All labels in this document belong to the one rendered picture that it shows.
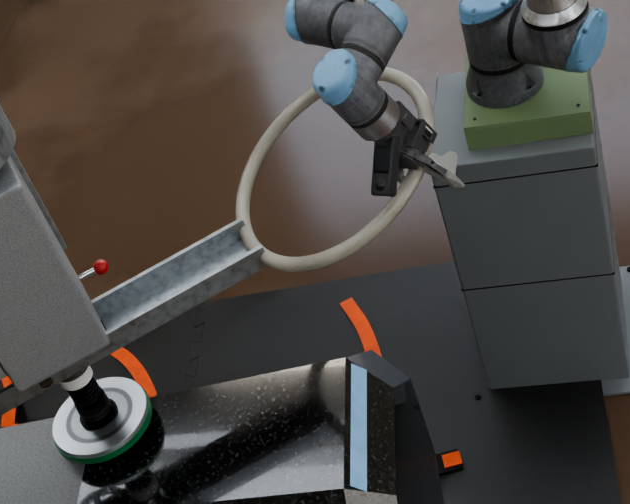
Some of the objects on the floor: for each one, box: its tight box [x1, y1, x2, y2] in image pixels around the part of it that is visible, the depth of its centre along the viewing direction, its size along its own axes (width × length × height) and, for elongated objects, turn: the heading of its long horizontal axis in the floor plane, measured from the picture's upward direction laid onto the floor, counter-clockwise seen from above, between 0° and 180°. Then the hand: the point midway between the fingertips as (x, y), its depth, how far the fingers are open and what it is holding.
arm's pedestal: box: [431, 69, 630, 400], centre depth 331 cm, size 50×50×85 cm
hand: (432, 188), depth 236 cm, fingers open, 14 cm apart
